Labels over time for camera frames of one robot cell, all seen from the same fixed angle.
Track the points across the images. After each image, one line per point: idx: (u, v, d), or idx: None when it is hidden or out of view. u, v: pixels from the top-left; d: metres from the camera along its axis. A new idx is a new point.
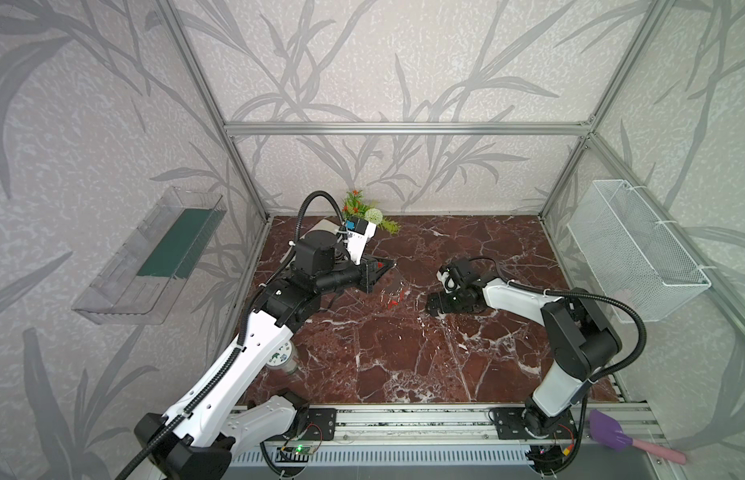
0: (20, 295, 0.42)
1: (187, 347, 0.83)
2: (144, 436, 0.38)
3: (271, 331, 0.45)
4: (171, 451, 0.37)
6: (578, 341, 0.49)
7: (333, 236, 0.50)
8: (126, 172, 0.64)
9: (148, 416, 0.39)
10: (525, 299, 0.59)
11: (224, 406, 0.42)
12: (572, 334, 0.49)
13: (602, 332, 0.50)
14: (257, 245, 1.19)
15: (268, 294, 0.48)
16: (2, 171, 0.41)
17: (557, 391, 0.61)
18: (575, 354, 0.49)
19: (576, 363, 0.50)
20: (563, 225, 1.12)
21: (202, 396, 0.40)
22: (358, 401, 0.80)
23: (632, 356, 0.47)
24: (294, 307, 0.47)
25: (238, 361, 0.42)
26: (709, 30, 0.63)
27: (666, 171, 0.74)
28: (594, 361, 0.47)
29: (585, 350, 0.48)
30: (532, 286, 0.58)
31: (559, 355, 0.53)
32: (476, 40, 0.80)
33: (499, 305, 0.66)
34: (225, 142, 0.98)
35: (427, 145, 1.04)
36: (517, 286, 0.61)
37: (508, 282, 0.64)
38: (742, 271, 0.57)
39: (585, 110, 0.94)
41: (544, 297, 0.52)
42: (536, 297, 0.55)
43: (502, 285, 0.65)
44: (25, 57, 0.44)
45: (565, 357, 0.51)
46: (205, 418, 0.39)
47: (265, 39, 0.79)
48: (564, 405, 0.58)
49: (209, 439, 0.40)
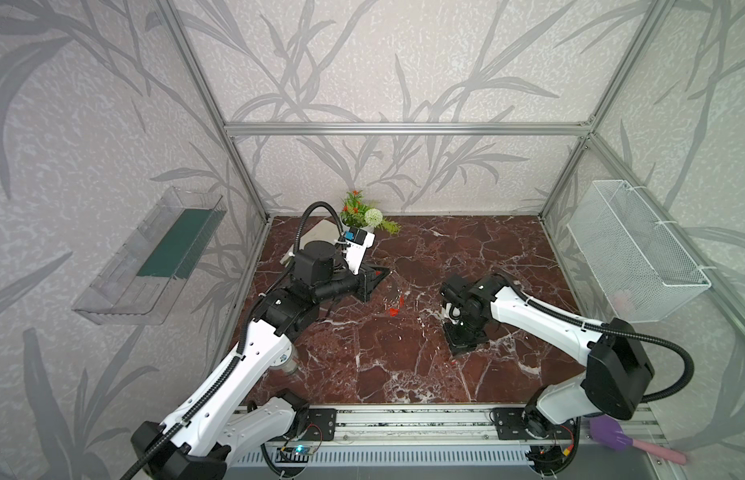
0: (20, 295, 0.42)
1: (187, 347, 0.83)
2: (140, 444, 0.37)
3: (271, 340, 0.46)
4: (168, 460, 0.37)
6: (627, 386, 0.45)
7: (332, 246, 0.51)
8: (127, 172, 0.64)
9: (146, 423, 0.39)
10: (553, 328, 0.51)
11: (222, 415, 0.42)
12: (623, 381, 0.44)
13: (641, 367, 0.46)
14: (257, 245, 1.19)
15: (268, 303, 0.49)
16: (2, 171, 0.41)
17: (568, 406, 0.60)
18: (623, 403, 0.45)
19: (620, 407, 0.46)
20: (563, 225, 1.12)
21: (201, 404, 0.40)
22: (358, 401, 0.80)
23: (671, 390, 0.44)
24: (293, 317, 0.48)
25: (237, 369, 0.43)
26: (709, 31, 0.63)
27: (666, 171, 0.74)
28: (636, 402, 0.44)
29: (631, 394, 0.45)
30: (567, 317, 0.49)
31: (597, 396, 0.48)
32: (476, 40, 0.80)
33: (518, 325, 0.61)
34: (225, 142, 0.98)
35: (427, 145, 1.04)
36: (541, 310, 0.52)
37: (528, 302, 0.54)
38: (742, 271, 0.57)
39: (585, 110, 0.94)
41: (584, 333, 0.46)
42: (569, 330, 0.48)
43: (522, 305, 0.55)
44: (26, 57, 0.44)
45: (603, 399, 0.48)
46: (204, 427, 0.39)
47: (266, 39, 0.79)
48: (570, 416, 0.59)
49: (206, 448, 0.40)
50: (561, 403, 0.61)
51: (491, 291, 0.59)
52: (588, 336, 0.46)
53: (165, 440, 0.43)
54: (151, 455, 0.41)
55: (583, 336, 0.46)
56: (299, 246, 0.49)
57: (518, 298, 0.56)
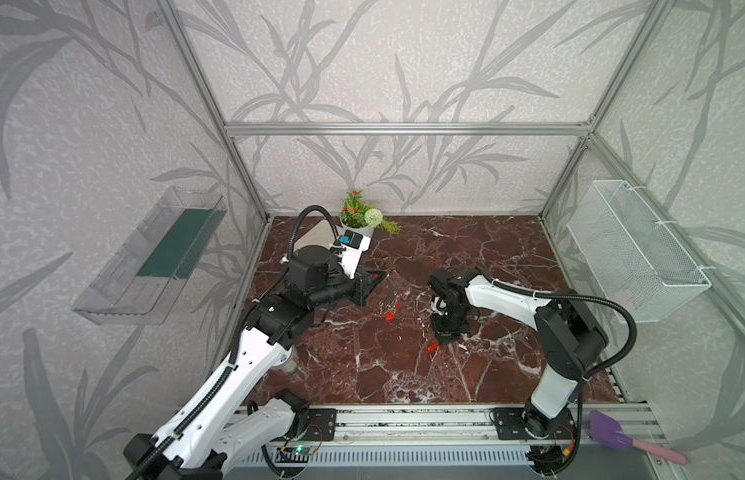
0: (21, 295, 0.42)
1: (187, 347, 0.83)
2: (133, 457, 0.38)
3: (264, 348, 0.45)
4: (161, 474, 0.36)
6: (571, 343, 0.48)
7: (326, 250, 0.50)
8: (126, 172, 0.64)
9: (138, 436, 0.38)
10: (512, 302, 0.58)
11: (215, 426, 0.42)
12: (566, 338, 0.48)
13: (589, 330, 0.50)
14: (257, 245, 1.19)
15: (261, 310, 0.48)
16: (2, 171, 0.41)
17: (553, 392, 0.61)
18: (569, 358, 0.49)
19: (570, 366, 0.50)
20: (563, 225, 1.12)
21: (194, 416, 0.40)
22: (358, 401, 0.80)
23: (624, 351, 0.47)
24: (287, 325, 0.48)
25: (229, 379, 0.42)
26: (709, 31, 0.63)
27: (666, 171, 0.74)
28: (584, 361, 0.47)
29: (578, 352, 0.49)
30: (520, 288, 0.56)
31: (551, 358, 0.53)
32: (476, 40, 0.80)
33: (482, 303, 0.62)
34: (225, 142, 0.98)
35: (427, 145, 1.04)
36: (502, 287, 0.59)
37: (491, 282, 0.62)
38: (742, 271, 0.57)
39: (585, 110, 0.94)
41: (534, 300, 0.52)
42: (524, 300, 0.55)
43: (485, 285, 0.63)
44: (26, 57, 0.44)
45: (556, 361, 0.52)
46: (196, 439, 0.39)
47: (265, 39, 0.79)
48: (563, 404, 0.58)
49: (199, 459, 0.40)
50: (547, 389, 0.63)
51: (467, 278, 0.66)
52: (537, 302, 0.51)
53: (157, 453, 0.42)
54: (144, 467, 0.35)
55: (533, 303, 0.52)
56: (293, 251, 0.48)
57: (485, 280, 0.63)
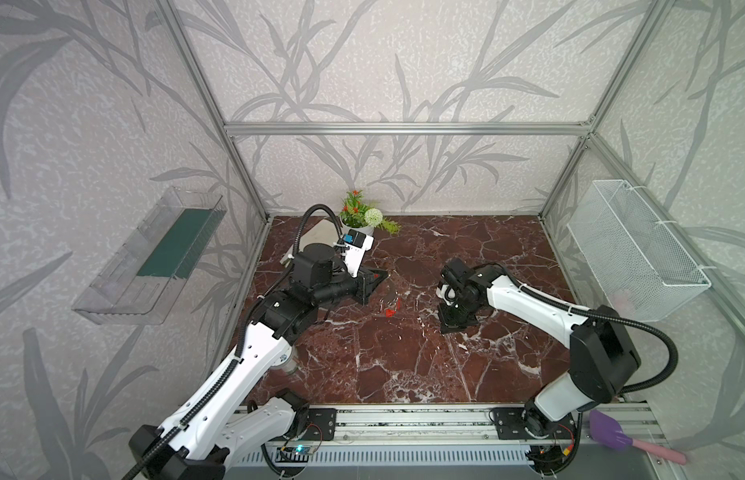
0: (20, 295, 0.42)
1: (187, 347, 0.83)
2: (139, 448, 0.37)
3: (269, 343, 0.46)
4: (168, 464, 0.37)
6: (605, 368, 0.46)
7: (332, 248, 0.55)
8: (126, 172, 0.64)
9: (144, 427, 0.39)
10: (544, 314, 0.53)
11: (220, 418, 0.42)
12: (601, 362, 0.45)
13: (625, 354, 0.48)
14: (257, 245, 1.19)
15: (266, 305, 0.49)
16: (2, 171, 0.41)
17: (562, 399, 0.60)
18: (602, 383, 0.46)
19: (598, 388, 0.47)
20: (563, 225, 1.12)
21: (199, 407, 0.40)
22: (358, 401, 0.80)
23: (660, 377, 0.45)
24: (291, 320, 0.48)
25: (235, 372, 0.43)
26: (709, 31, 0.63)
27: (666, 171, 0.74)
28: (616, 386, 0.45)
29: (610, 376, 0.46)
30: (554, 300, 0.52)
31: (579, 378, 0.50)
32: (476, 40, 0.80)
33: (503, 307, 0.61)
34: (225, 142, 0.98)
35: (427, 145, 1.04)
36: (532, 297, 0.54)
37: (520, 289, 0.57)
38: (742, 271, 0.57)
39: (585, 110, 0.94)
41: (569, 316, 0.48)
42: (556, 314, 0.50)
43: (514, 292, 0.58)
44: (25, 57, 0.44)
45: (585, 381, 0.49)
46: (202, 430, 0.39)
47: (265, 39, 0.79)
48: (567, 410, 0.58)
49: (204, 451, 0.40)
50: (553, 394, 0.62)
51: (489, 278, 0.62)
52: (572, 319, 0.48)
53: (163, 444, 0.43)
54: (151, 457, 0.39)
55: (568, 319, 0.48)
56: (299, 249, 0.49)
57: (513, 286, 0.58)
